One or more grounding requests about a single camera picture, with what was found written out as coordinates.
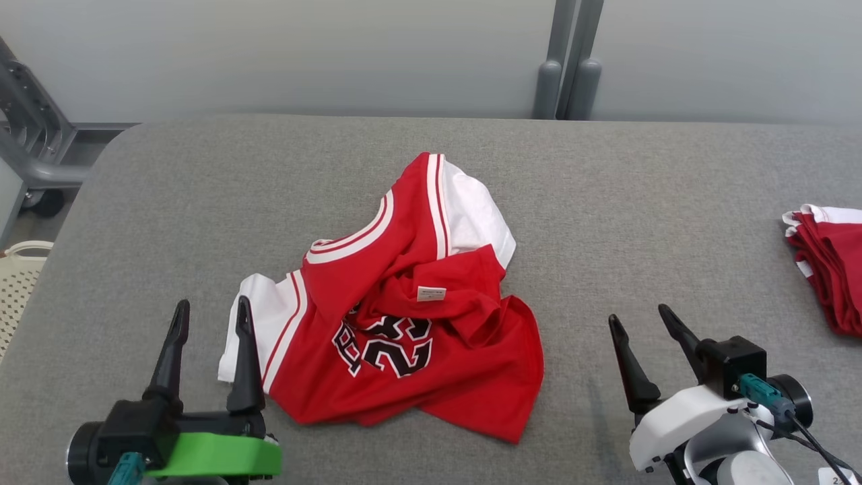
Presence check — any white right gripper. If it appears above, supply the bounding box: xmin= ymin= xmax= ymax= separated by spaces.
xmin=608 ymin=304 xmax=814 ymax=472

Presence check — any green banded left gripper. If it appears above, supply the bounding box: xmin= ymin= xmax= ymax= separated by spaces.
xmin=67 ymin=295 xmax=283 ymax=485

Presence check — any stack of red jerseys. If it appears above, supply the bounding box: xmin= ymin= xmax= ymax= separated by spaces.
xmin=783 ymin=204 xmax=862 ymax=337

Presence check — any red jersey with white sleeves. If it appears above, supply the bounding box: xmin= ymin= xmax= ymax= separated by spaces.
xmin=218 ymin=152 xmax=545 ymax=444

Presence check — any cream perforated laundry basket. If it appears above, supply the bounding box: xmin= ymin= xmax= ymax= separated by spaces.
xmin=0 ymin=240 xmax=55 ymax=361

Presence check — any black caster wheel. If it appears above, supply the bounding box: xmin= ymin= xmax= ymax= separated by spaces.
xmin=24 ymin=189 xmax=66 ymax=218

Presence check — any right arm cable teal plug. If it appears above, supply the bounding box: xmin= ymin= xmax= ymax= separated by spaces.
xmin=739 ymin=374 xmax=862 ymax=485

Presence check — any arm cable teal plug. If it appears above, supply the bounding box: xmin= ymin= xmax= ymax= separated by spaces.
xmin=739 ymin=374 xmax=862 ymax=485
xmin=108 ymin=451 xmax=146 ymax=485

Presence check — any left arm cable teal plug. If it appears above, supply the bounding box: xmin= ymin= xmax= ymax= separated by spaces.
xmin=108 ymin=451 xmax=146 ymax=485

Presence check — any grey partition post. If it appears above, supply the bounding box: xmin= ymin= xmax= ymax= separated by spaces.
xmin=532 ymin=0 xmax=578 ymax=121
xmin=564 ymin=0 xmax=605 ymax=121

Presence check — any grey metal cart frame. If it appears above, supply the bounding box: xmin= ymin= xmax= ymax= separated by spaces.
xmin=0 ymin=37 xmax=139 ymax=193

